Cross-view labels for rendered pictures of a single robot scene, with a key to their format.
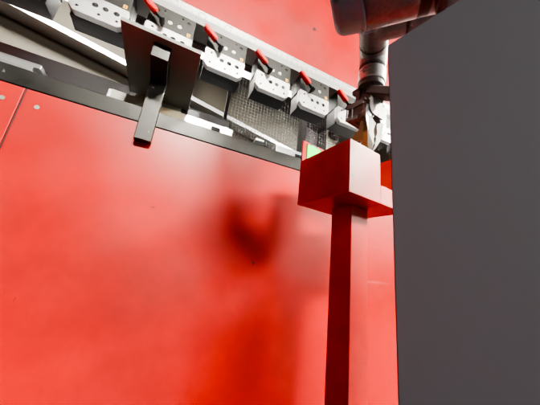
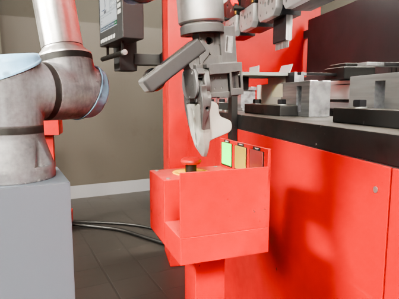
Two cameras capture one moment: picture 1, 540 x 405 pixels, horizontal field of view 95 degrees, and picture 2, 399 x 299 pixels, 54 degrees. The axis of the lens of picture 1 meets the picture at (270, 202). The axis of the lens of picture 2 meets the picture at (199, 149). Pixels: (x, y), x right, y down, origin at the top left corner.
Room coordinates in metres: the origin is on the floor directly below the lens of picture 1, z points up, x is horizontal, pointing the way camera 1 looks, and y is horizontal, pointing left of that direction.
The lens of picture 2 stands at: (0.71, -0.89, 0.92)
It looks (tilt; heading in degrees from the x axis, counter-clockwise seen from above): 7 degrees down; 101
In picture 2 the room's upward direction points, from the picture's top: straight up
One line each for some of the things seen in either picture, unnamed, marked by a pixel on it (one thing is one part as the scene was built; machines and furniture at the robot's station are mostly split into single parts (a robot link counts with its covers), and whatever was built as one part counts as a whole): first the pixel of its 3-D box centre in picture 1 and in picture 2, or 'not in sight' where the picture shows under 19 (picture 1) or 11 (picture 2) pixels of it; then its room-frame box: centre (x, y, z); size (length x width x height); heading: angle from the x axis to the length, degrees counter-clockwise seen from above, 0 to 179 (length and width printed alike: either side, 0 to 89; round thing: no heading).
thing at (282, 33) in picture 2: not in sight; (282, 33); (0.72, 0.40, 1.13); 0.10 x 0.02 x 0.10; 113
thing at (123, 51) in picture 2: not in sight; (113, 51); (-0.26, 1.34, 1.20); 0.45 x 0.03 x 0.08; 130
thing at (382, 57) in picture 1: (373, 55); not in sight; (0.57, -0.25, 1.14); 0.09 x 0.08 x 0.11; 157
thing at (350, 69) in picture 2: not in sight; (328, 71); (0.87, 0.46, 1.01); 0.26 x 0.12 x 0.05; 23
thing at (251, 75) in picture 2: (161, 73); (236, 75); (0.58, 0.34, 1.00); 0.26 x 0.18 x 0.01; 23
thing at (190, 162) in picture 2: not in sight; (190, 166); (0.55, -0.16, 0.79); 0.04 x 0.04 x 0.04
